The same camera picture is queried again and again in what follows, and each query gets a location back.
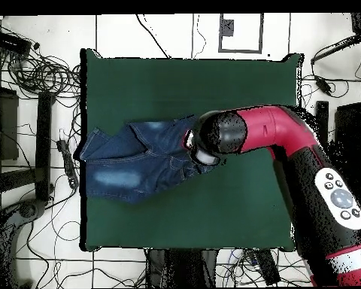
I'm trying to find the blue denim jeans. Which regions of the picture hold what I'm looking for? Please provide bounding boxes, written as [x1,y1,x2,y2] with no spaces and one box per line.
[77,115,217,205]

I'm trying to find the dark green table cloth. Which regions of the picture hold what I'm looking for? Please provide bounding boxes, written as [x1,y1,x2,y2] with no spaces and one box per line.
[80,47,305,252]

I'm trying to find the black power strip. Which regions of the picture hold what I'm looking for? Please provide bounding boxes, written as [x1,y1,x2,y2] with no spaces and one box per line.
[56,138,80,190]

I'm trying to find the black power adapter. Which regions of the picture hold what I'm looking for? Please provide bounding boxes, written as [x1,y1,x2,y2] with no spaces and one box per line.
[314,75,333,95]

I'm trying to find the black floor bar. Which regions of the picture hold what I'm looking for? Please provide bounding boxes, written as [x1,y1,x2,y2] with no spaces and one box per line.
[253,248,281,286]

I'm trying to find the grey stand foot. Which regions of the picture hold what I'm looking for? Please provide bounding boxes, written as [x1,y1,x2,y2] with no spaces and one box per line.
[0,199,47,288]

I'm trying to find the black rod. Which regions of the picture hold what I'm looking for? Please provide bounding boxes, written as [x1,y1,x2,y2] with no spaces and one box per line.
[310,33,361,65]

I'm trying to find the long black cable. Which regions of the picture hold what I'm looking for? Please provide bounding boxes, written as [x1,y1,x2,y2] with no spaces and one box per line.
[135,14,171,59]

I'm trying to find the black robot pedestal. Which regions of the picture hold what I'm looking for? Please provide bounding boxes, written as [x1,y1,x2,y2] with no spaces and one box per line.
[145,248,220,288]

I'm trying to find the black metal frame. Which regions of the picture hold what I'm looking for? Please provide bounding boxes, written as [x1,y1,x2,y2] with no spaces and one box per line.
[314,100,361,193]
[0,67,54,205]

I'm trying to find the black cable tangle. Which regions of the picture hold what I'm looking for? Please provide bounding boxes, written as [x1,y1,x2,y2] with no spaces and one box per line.
[0,44,82,100]

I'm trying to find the black network switch box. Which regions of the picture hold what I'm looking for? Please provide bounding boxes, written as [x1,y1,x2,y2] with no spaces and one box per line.
[0,30,32,56]

